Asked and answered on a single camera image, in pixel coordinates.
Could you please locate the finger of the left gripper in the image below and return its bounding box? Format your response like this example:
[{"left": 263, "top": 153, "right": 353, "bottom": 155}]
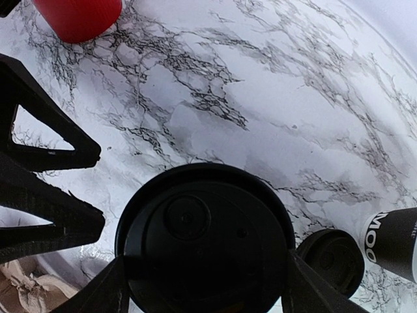
[
  {"left": 1, "top": 55, "right": 101, "bottom": 171},
  {"left": 1, "top": 153, "right": 105, "bottom": 263}
]

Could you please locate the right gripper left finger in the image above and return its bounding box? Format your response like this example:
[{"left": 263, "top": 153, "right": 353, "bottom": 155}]
[{"left": 55, "top": 256, "right": 130, "bottom": 313}]

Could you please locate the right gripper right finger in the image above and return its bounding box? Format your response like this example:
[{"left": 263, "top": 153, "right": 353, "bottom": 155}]
[{"left": 281, "top": 250, "right": 367, "bottom": 313}]

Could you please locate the black plastic cup lid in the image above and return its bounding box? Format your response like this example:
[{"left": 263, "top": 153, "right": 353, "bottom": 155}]
[{"left": 115, "top": 163, "right": 295, "bottom": 312}]

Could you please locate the cardboard cup carrier tray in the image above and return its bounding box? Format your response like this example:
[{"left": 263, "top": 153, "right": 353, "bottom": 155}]
[{"left": 1, "top": 258, "right": 79, "bottom": 312}]

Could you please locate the red cylindrical holder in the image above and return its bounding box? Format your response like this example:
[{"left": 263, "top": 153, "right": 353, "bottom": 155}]
[{"left": 33, "top": 0, "right": 122, "bottom": 44}]

